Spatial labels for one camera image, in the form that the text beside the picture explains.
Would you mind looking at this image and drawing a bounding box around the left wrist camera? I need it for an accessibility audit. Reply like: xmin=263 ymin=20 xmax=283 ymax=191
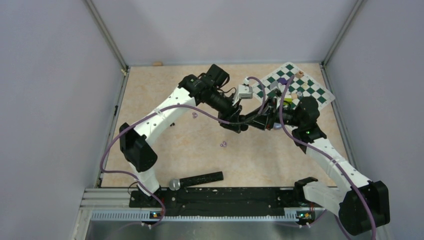
xmin=234 ymin=84 xmax=253 ymax=102

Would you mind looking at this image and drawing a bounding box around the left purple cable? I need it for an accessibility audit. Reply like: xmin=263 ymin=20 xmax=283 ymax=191
xmin=99 ymin=76 xmax=268 ymax=229

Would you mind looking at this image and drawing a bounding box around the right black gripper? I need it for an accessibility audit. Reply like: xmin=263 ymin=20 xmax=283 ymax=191
xmin=243 ymin=96 xmax=303 ymax=130

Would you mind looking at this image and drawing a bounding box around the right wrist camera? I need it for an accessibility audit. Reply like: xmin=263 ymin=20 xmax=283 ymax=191
xmin=269 ymin=81 xmax=286 ymax=92

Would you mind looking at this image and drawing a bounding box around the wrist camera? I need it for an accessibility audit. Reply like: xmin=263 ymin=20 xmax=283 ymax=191
xmin=269 ymin=81 xmax=286 ymax=92
xmin=234 ymin=84 xmax=253 ymax=102

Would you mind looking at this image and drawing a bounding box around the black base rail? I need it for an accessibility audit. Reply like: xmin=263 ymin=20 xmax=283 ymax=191
xmin=129 ymin=187 xmax=300 ymax=217

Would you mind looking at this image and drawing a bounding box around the purple block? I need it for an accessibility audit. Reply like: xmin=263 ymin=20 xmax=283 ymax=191
xmin=277 ymin=77 xmax=288 ymax=85

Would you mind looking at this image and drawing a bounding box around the purple cable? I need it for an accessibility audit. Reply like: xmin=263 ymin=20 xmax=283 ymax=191
xmin=99 ymin=76 xmax=268 ymax=229
xmin=278 ymin=75 xmax=379 ymax=240

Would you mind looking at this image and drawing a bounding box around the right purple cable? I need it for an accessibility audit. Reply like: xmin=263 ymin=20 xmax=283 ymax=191
xmin=278 ymin=75 xmax=379 ymax=240

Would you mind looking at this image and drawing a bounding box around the yellow green block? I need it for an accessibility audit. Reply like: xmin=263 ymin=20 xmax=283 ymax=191
xmin=283 ymin=93 xmax=300 ymax=108

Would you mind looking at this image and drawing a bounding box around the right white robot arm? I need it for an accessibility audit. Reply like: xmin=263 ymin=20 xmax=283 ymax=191
xmin=241 ymin=96 xmax=391 ymax=240

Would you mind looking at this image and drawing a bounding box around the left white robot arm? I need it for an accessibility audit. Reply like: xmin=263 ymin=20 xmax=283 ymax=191
xmin=119 ymin=64 xmax=253 ymax=207

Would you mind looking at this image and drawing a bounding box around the small wooden cube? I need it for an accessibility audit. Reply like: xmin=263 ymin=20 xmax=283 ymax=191
xmin=295 ymin=71 xmax=304 ymax=79

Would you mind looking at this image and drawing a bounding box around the cork stopper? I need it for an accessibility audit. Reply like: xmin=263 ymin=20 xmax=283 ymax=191
xmin=152 ymin=61 xmax=163 ymax=67

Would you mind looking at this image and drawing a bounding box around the black microphone silver head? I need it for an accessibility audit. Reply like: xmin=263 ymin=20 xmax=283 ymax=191
xmin=169 ymin=171 xmax=224 ymax=191

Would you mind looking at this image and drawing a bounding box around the green white chessboard mat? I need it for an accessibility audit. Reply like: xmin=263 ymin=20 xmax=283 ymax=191
xmin=251 ymin=62 xmax=335 ymax=111

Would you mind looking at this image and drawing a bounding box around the grey purple charging case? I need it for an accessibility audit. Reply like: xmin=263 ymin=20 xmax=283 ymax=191
xmin=272 ymin=122 xmax=283 ymax=130

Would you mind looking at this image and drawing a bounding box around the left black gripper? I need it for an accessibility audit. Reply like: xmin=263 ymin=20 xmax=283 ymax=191
xmin=205 ymin=88 xmax=243 ymax=134

